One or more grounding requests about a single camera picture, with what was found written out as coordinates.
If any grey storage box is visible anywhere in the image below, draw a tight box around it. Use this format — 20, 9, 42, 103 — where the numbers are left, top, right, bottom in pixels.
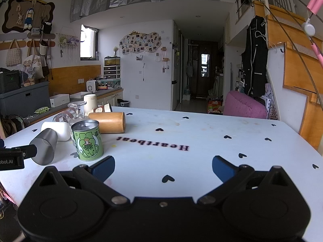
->
0, 81, 50, 118

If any wooden staircase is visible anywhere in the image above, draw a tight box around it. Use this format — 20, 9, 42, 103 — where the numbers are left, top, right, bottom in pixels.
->
253, 0, 323, 152

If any blue plush doll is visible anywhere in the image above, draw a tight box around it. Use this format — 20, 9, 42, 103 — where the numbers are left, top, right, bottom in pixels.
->
24, 7, 35, 30

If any green printed tin can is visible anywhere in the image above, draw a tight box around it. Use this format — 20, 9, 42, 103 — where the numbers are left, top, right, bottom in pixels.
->
71, 120, 104, 162

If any window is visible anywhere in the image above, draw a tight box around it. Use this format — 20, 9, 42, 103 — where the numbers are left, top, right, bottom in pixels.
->
80, 24, 99, 61

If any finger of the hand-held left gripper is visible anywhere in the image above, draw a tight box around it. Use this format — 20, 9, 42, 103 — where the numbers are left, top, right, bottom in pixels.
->
23, 144, 38, 161

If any light blue heart tablecloth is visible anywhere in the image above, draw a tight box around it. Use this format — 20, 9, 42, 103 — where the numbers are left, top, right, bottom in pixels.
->
0, 106, 323, 242

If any printed canvas tote bag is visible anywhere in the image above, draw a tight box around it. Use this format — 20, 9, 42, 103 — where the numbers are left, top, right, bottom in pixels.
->
23, 40, 45, 79

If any pink hoop with white weight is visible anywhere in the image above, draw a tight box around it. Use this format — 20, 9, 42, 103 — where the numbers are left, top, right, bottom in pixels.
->
301, 0, 323, 69

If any white ceramic cup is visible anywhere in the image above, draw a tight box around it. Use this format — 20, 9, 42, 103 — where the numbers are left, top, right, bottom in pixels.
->
41, 121, 72, 141

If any brown wall pinboard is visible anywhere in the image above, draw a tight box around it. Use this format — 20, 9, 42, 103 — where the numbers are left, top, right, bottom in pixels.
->
2, 0, 55, 34

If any small white appliance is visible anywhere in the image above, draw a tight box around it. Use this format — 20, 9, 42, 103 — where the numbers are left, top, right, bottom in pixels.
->
85, 80, 98, 93

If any white knitted bag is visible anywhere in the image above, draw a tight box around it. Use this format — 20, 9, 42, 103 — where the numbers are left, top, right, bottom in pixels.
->
5, 39, 23, 67

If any white counter cabinet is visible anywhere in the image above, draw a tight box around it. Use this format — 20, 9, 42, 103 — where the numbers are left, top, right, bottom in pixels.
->
70, 88, 124, 108

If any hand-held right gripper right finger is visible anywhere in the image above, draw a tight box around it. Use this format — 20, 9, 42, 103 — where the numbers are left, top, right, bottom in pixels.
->
198, 155, 295, 205

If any pink pouf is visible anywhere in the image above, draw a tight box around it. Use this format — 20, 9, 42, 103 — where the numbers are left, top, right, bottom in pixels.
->
223, 90, 267, 120

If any grey metal cup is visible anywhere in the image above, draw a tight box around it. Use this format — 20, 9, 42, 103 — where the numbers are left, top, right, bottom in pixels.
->
30, 128, 59, 165

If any white drawer organiser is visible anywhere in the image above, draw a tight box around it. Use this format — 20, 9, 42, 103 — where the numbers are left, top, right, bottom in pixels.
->
103, 66, 121, 80

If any wooden cup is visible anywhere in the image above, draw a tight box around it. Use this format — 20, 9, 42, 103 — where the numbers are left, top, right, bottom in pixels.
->
88, 111, 126, 134

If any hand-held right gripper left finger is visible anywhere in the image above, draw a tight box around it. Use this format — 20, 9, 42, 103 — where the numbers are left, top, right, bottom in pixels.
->
31, 156, 128, 205

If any white cardboard box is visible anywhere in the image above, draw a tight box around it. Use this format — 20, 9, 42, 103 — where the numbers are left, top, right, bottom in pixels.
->
49, 94, 70, 108

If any black bag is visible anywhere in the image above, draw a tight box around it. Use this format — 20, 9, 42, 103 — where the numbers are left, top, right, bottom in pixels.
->
0, 68, 21, 94

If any glass fish tank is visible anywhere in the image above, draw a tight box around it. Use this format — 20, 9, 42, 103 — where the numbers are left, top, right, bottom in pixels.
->
104, 56, 121, 67

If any red cardboard box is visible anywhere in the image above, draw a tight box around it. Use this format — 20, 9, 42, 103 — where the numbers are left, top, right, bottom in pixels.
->
207, 99, 223, 114

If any clear wine glass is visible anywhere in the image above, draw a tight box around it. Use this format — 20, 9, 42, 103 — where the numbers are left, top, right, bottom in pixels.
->
67, 101, 88, 122

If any cloud-shaped photo board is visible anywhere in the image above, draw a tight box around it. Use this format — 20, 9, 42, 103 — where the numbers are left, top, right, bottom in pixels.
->
119, 31, 162, 55

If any black hanging garment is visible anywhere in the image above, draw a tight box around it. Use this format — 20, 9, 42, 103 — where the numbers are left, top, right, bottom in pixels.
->
241, 15, 268, 98

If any clear drinking glass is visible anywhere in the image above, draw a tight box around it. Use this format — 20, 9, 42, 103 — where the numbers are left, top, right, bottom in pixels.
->
53, 108, 76, 123

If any brown and white paper cup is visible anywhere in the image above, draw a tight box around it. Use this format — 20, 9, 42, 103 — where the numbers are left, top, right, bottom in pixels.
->
92, 103, 112, 114

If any dark entrance door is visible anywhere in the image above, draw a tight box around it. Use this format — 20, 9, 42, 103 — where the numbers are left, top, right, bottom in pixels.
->
196, 46, 215, 98

